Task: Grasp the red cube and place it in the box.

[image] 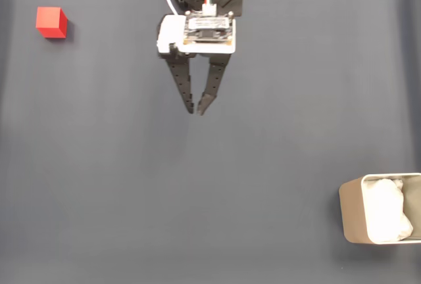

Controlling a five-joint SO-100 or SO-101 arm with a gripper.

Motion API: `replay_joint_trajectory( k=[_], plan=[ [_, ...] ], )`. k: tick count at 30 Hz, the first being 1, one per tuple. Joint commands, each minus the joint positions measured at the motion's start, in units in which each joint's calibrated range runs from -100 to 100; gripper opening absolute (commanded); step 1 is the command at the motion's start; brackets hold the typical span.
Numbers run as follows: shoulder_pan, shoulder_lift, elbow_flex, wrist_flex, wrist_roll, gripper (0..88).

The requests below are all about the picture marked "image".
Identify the red cube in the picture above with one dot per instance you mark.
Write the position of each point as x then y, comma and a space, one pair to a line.
49, 17

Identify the beige rounded box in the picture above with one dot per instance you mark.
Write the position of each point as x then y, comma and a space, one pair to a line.
352, 211

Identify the dark blue table mat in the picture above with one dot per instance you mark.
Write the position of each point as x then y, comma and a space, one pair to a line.
210, 182

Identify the white crumpled cloth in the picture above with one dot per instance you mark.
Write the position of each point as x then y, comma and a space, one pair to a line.
385, 211

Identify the white wrist camera board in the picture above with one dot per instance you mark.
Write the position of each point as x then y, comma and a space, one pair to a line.
208, 32

